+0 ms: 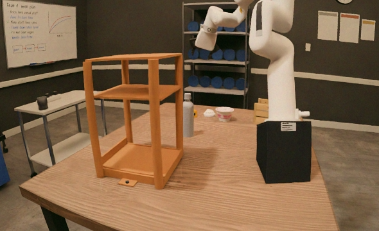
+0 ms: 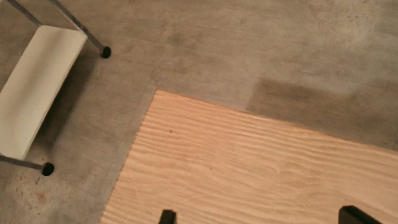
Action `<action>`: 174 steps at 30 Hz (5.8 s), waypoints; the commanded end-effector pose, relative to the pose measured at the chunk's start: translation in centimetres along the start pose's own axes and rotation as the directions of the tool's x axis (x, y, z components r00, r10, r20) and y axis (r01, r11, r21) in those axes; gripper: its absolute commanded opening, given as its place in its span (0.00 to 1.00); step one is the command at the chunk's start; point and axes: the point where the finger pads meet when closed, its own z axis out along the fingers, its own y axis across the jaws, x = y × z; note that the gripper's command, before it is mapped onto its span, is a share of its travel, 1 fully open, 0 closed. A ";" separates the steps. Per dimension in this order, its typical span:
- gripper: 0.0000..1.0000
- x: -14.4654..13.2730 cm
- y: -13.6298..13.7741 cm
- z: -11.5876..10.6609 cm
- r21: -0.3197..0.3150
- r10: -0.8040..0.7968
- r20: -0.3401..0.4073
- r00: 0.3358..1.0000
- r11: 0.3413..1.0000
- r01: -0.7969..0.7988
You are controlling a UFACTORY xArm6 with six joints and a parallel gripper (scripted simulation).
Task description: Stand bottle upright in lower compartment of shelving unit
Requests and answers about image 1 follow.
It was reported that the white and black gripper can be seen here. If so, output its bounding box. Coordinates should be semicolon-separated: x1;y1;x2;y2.
189;28;220;60

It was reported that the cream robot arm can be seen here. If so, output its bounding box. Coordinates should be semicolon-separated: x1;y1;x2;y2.
200;0;310;121

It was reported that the orange wooden shelving unit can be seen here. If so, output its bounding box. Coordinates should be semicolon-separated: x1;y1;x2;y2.
83;53;184;189

